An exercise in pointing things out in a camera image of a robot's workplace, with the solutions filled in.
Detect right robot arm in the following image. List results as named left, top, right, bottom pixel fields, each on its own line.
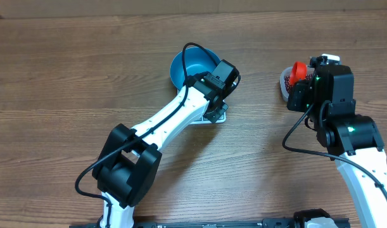
left=280, top=54, right=387, bottom=227

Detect red measuring scoop blue handle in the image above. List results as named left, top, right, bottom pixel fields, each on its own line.
left=289, top=61, right=307, bottom=86

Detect blue metal bowl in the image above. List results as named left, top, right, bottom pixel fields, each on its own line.
left=170, top=47, right=220, bottom=92

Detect red beans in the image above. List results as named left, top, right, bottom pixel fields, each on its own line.
left=284, top=73, right=312, bottom=93

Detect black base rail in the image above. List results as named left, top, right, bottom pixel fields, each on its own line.
left=69, top=208, right=352, bottom=228

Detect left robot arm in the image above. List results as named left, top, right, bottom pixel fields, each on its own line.
left=92, top=60, right=240, bottom=227

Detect clear plastic bean container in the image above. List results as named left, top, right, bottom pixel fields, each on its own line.
left=279, top=66, right=314, bottom=103

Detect white digital kitchen scale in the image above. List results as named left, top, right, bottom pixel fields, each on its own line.
left=173, top=87, right=211, bottom=125

